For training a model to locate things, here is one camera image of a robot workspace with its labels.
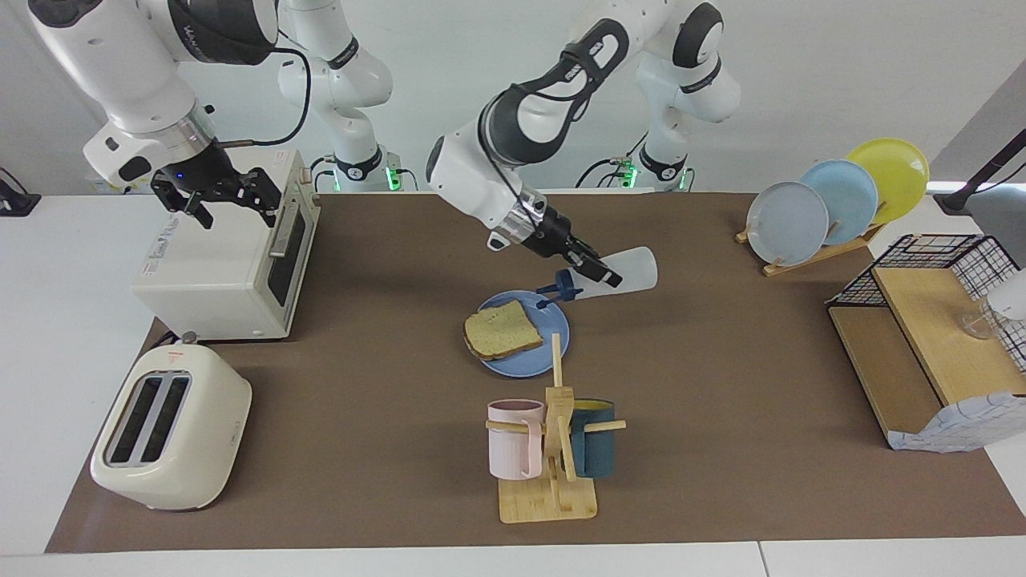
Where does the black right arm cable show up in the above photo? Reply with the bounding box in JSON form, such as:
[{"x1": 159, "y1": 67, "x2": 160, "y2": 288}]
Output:
[{"x1": 218, "y1": 44, "x2": 313, "y2": 150}]

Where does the white toaster oven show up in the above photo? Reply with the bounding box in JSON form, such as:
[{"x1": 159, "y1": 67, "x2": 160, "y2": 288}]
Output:
[{"x1": 132, "y1": 150, "x2": 321, "y2": 341}]

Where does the cream two-slot toaster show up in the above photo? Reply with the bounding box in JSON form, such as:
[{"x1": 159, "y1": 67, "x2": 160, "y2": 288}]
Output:
[{"x1": 90, "y1": 343, "x2": 253, "y2": 512}]

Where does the black camera stand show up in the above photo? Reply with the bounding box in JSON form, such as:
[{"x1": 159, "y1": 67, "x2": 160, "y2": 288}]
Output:
[{"x1": 934, "y1": 128, "x2": 1026, "y2": 216}]

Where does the wooden plate rack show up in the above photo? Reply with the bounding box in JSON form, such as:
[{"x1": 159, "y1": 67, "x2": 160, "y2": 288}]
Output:
[{"x1": 736, "y1": 223, "x2": 887, "y2": 278}]

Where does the clear squeeze bottle blue cap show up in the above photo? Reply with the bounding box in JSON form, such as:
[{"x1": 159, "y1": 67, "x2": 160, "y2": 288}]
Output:
[{"x1": 535, "y1": 246, "x2": 659, "y2": 310}]

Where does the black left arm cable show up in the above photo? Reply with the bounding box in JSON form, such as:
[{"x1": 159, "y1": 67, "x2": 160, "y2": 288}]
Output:
[{"x1": 479, "y1": 22, "x2": 634, "y2": 211}]

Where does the yellow plate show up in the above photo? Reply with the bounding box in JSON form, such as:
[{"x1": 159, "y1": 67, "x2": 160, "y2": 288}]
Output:
[{"x1": 846, "y1": 138, "x2": 931, "y2": 225}]

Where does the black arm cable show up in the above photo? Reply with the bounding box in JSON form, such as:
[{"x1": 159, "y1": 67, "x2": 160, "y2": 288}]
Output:
[
  {"x1": 479, "y1": 22, "x2": 634, "y2": 211},
  {"x1": 218, "y1": 44, "x2": 313, "y2": 150}
]

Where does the wooden mug tree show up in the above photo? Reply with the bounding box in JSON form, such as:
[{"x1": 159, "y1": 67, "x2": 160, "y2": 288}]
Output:
[{"x1": 486, "y1": 333, "x2": 628, "y2": 524}]

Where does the black stand base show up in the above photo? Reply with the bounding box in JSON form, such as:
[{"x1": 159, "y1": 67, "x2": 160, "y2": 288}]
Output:
[{"x1": 0, "y1": 167, "x2": 41, "y2": 217}]

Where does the grey-blue plate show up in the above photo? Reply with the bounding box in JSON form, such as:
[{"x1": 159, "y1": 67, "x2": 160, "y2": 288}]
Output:
[{"x1": 745, "y1": 181, "x2": 830, "y2": 267}]

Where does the blue round plate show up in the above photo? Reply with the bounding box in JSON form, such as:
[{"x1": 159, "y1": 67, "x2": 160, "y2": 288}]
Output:
[{"x1": 476, "y1": 290, "x2": 571, "y2": 379}]

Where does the toasted bread slice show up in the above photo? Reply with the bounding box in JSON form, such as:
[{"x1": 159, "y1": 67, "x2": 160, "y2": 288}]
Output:
[{"x1": 463, "y1": 299, "x2": 545, "y2": 361}]

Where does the brown table mat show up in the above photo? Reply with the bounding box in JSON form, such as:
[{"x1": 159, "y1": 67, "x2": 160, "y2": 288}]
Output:
[{"x1": 44, "y1": 191, "x2": 1026, "y2": 554}]

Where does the black wire basket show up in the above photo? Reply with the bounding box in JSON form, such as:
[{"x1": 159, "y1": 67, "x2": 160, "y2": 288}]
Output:
[{"x1": 827, "y1": 234, "x2": 1026, "y2": 376}]

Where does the white checked cloth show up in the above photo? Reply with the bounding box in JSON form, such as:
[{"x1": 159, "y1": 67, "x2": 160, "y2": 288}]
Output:
[{"x1": 887, "y1": 390, "x2": 1026, "y2": 454}]

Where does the light blue plate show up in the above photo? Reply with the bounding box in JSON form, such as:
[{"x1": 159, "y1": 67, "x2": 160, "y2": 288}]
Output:
[{"x1": 799, "y1": 159, "x2": 880, "y2": 246}]

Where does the white plastic container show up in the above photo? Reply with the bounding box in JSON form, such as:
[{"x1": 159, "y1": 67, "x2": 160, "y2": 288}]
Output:
[{"x1": 986, "y1": 268, "x2": 1026, "y2": 321}]

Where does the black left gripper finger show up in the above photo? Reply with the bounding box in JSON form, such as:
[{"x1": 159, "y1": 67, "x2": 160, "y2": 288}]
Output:
[{"x1": 569, "y1": 248, "x2": 624, "y2": 289}]

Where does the pink mug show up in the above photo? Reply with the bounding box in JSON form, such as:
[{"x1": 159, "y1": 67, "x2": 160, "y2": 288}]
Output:
[{"x1": 487, "y1": 399, "x2": 546, "y2": 481}]

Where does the wooden shelf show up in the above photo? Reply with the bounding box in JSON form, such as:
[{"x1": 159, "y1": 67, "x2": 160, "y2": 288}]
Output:
[{"x1": 827, "y1": 266, "x2": 1026, "y2": 450}]

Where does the dark teal mug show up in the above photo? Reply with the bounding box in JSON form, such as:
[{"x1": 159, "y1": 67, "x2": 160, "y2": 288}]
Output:
[{"x1": 569, "y1": 399, "x2": 616, "y2": 480}]

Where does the clear drinking glass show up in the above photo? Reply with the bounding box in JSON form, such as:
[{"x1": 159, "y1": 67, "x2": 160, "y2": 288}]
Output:
[{"x1": 958, "y1": 309, "x2": 1000, "y2": 342}]

